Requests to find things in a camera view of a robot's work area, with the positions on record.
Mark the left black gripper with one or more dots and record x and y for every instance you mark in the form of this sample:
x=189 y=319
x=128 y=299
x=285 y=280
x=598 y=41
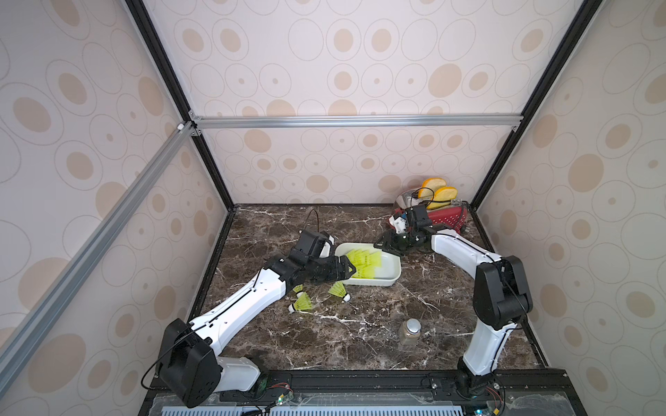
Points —
x=335 y=272

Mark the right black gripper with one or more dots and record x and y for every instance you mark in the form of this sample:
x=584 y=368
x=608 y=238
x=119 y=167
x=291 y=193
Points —
x=397 y=243

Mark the yellow shuttlecock six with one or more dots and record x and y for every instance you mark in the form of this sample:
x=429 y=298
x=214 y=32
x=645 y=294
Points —
x=338 y=290

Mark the yellow shuttlecock two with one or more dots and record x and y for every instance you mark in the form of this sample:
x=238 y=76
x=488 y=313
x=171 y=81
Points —
x=365 y=257

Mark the yellow shuttlecock nine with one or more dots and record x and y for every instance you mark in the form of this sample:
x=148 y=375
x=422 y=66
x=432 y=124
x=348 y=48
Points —
x=298 y=290

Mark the yellow shuttlecock three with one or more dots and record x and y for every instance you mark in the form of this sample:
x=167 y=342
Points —
x=302 y=304

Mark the yellow shuttlecock seven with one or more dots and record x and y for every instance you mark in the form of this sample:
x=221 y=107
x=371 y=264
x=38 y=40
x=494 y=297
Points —
x=366 y=272

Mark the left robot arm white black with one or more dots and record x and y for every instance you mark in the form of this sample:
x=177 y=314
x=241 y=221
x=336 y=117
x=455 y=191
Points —
x=190 y=362

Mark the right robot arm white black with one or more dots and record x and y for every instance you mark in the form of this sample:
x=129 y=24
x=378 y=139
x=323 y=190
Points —
x=501 y=294

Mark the white plastic storage box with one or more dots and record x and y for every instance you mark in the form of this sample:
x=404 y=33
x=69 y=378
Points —
x=391 y=268

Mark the yellow bread slice rear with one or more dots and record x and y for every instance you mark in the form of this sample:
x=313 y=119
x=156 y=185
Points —
x=430 y=186

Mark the yellow bread slice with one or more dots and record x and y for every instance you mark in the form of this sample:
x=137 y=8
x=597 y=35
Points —
x=430 y=186
x=441 y=197

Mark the red toaster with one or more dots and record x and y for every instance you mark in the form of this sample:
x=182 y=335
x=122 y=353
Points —
x=453 y=216

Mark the yellow bread slice front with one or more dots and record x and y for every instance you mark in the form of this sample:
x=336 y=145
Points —
x=441 y=197

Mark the glass spice jar silver lid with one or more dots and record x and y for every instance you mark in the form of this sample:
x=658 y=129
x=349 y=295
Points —
x=409 y=332

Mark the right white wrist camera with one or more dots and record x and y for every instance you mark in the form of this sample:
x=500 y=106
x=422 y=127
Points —
x=399 y=223

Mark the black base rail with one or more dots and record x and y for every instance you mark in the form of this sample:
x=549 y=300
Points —
x=384 y=392

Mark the aluminium frame bar rear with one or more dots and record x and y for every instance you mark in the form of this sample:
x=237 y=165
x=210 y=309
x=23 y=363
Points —
x=359 y=121

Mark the aluminium frame bar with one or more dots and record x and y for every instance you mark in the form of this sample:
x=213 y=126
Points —
x=51 y=306
x=359 y=121

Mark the aluminium frame bar left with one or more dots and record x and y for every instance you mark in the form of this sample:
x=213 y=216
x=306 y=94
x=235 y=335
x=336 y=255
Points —
x=51 y=306

